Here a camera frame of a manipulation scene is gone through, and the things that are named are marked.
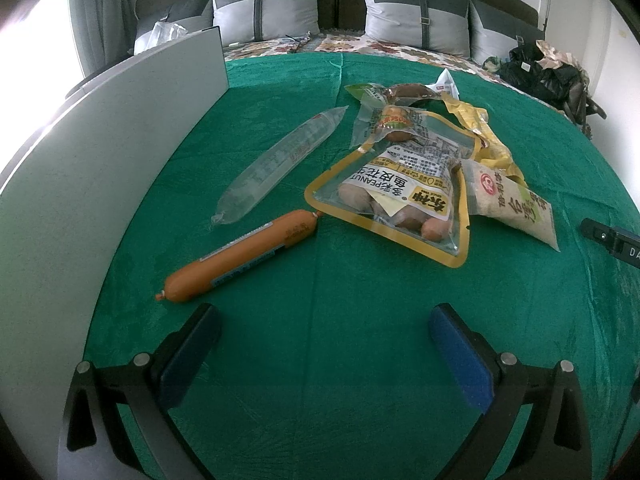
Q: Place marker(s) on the orange sausage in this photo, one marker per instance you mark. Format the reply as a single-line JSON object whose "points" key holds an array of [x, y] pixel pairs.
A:
{"points": [[240, 255]]}

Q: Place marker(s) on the clear packet with orange label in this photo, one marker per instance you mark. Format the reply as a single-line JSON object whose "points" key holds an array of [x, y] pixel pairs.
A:
{"points": [[397, 119]]}

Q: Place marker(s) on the yellow-bordered peanut packet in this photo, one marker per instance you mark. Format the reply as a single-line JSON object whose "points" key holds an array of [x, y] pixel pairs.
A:
{"points": [[400, 190]]}

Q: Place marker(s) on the small grey pillow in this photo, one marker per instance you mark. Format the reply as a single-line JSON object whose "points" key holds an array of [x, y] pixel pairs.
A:
{"points": [[500, 35], [175, 17]]}

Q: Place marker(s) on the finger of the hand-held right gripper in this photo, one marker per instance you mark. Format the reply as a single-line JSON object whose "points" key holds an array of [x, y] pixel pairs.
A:
{"points": [[597, 232]]}

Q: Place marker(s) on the floral bedsheet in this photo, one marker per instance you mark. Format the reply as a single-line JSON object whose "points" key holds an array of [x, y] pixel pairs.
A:
{"points": [[350, 42]]}

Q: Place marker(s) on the white rice snack packet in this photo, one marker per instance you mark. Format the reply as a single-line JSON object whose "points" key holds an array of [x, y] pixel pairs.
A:
{"points": [[505, 200]]}

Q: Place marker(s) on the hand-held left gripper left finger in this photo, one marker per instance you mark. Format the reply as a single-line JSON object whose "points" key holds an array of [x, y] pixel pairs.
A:
{"points": [[192, 357]]}

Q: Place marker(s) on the green sausage packet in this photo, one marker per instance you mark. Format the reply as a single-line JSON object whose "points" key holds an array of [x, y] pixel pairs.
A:
{"points": [[400, 92]]}

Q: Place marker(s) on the black bag pile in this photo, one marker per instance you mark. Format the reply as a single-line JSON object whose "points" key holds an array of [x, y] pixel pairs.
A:
{"points": [[540, 77]]}

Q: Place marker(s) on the long clear sausage packet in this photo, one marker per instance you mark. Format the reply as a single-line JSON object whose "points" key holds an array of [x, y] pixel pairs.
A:
{"points": [[280, 160]]}

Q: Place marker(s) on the white storage box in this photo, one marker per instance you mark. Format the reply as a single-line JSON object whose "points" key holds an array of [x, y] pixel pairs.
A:
{"points": [[100, 160]]}

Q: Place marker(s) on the yellow snack packet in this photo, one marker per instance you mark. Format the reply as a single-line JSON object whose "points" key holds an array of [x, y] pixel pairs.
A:
{"points": [[495, 150]]}

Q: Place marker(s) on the grey curtain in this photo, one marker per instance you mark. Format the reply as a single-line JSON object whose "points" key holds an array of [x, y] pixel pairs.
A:
{"points": [[100, 10]]}

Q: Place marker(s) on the green blanket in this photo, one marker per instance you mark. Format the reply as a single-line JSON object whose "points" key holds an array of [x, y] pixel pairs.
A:
{"points": [[350, 310]]}

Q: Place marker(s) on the clear plastic bag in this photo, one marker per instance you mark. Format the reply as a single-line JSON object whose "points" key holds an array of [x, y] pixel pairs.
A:
{"points": [[165, 32]]}

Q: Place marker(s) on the small white packet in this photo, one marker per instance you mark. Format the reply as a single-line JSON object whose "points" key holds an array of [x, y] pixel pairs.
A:
{"points": [[446, 81]]}

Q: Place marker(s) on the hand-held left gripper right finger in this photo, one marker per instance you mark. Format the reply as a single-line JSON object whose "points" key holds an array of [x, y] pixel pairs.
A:
{"points": [[462, 360]]}

